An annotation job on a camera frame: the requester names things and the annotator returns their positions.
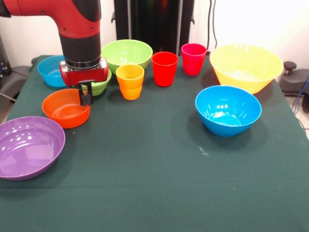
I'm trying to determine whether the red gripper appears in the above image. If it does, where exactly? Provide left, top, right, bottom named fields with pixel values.
left=59, top=58, right=109, bottom=107

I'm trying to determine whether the orange plastic bowl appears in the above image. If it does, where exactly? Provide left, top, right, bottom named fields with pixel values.
left=42, top=88, right=91, bottom=129

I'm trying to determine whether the purple plastic bowl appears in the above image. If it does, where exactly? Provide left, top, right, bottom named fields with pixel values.
left=0, top=116, right=66, bottom=181

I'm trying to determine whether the small green ribbed bowl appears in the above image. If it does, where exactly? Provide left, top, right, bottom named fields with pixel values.
left=82, top=69, right=112, bottom=97

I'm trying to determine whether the orange plastic cup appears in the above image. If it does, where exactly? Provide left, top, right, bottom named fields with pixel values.
left=115, top=64, right=145, bottom=101

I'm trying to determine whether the small blue plastic bowl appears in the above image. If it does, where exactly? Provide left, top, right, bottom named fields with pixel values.
left=37, top=55, right=67, bottom=88

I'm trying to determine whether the large green plastic bowl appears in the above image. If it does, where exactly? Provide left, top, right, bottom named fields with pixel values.
left=100, top=39, right=154, bottom=75

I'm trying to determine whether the grey machine base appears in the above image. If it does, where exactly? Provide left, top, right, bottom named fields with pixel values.
left=0, top=65, right=31, bottom=102

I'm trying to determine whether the red plastic cup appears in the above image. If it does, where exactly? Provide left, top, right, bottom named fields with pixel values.
left=151, top=51, right=179, bottom=87

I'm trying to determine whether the black equipment rack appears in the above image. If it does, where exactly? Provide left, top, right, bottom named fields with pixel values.
left=0, top=33, right=13, bottom=82

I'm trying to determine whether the dark green tablecloth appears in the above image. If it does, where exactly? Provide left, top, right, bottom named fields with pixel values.
left=0, top=55, right=309, bottom=232

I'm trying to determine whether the pink plastic cup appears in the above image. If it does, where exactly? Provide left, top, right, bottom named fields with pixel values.
left=181, top=43, right=208, bottom=76

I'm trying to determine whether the large blue plastic bowl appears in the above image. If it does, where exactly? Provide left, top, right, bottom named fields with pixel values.
left=195, top=85, right=262, bottom=138

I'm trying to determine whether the yellow plastic bowl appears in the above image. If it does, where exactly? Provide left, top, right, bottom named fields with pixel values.
left=209, top=43, right=284, bottom=95

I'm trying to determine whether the grey base with black knob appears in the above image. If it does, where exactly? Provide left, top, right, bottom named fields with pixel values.
left=280, top=61, right=309, bottom=97

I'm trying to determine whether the black hanging cable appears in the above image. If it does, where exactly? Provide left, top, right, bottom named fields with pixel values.
left=207, top=0, right=219, bottom=50

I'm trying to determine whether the blue cable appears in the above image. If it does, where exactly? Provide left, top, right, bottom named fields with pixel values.
left=292, top=76, right=309, bottom=115

